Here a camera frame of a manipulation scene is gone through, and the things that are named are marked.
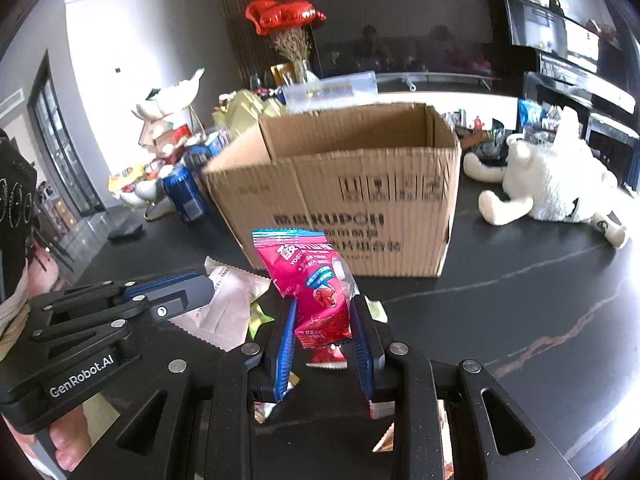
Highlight white shell tiered snack stand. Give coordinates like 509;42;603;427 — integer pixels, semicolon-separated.
109;67;206;208

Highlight blue drink can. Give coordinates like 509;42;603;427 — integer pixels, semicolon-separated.
161;164;209;224

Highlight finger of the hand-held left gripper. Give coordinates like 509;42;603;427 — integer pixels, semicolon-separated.
29;276;217;361
27;269;208;328

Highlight gold mountain-shaped box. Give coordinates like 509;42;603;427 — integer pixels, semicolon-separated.
212;89;287;136

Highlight red candy wrapper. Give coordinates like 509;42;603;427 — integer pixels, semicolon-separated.
306;344;349;372

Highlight brown cardboard box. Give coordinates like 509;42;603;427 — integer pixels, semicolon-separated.
200;101;462;278

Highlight white plush toy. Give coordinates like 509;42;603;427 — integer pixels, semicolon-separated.
462;106;631;250

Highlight white printed snack packet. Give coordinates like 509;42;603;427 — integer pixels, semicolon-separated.
172;256;273;353

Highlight red heart balloon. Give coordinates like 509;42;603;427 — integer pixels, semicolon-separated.
265;2;327;28
245;0;283;37

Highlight gold gift bag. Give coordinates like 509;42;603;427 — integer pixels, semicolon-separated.
270;62;297;87

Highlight pink snack packet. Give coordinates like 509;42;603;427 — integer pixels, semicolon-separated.
251;229;359;352

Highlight black framed glass door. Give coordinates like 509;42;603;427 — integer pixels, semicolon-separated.
27;50;108;221

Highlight blue snack packet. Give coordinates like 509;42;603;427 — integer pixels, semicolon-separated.
517;99;545;127

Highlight pale green candy wrapper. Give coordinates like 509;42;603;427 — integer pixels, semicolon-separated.
365;299;390;325

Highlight white and black TV cabinet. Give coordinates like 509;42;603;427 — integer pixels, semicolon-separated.
375;72;522;127

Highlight black piano bench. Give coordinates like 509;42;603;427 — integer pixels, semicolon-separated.
585;112;640;186

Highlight blue round snack tub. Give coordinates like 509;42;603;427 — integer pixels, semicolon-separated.
184;130;232;172

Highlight black flat television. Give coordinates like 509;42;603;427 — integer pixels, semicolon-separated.
302;0;507;93

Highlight small black box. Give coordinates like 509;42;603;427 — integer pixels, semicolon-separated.
107;222;146;241

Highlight clear zip bag of pistachios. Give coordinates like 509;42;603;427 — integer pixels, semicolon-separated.
281;71;379;112

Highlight dried flower bouquet in vase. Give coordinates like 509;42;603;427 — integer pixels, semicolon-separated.
272;27;315;85

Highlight person's left hand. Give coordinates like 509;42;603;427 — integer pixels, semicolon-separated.
49;397;123;473

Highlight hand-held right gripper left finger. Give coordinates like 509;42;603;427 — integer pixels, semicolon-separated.
50;296;301;480

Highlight black upright piano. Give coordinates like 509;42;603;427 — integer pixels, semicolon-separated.
502;0;640;161

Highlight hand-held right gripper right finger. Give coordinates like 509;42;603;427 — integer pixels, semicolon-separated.
349;295;591;480

